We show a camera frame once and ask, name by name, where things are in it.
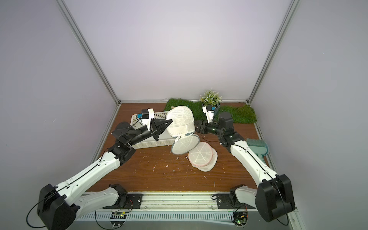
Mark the artificial plant in teal pot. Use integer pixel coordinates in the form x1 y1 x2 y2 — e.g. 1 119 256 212
200 90 222 107

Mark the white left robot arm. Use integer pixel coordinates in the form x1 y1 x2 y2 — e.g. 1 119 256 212
36 118 172 230

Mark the teal plastic dustpan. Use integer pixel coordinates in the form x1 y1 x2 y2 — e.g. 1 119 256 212
246 139 269 162

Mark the green artificial grass mat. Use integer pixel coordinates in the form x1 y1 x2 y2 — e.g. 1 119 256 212
164 98 257 124

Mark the white perforated plastic basket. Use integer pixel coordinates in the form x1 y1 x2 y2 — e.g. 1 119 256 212
129 109 175 149

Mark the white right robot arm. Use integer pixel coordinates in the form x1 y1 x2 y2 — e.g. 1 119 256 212
194 112 296 222

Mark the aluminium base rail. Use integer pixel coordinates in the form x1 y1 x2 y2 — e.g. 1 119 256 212
53 191 297 230

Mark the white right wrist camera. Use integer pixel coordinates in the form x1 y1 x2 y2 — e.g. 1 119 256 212
202 105 216 124

